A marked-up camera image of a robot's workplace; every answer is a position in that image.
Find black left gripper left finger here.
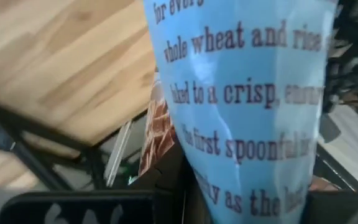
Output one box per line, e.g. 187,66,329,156
0,189,155,224

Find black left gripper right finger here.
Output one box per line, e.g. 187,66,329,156
301,189,358,224

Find blue cereal box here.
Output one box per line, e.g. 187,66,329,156
137,0,339,224

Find wooden table with black frame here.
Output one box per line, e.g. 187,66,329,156
0,98,150,191

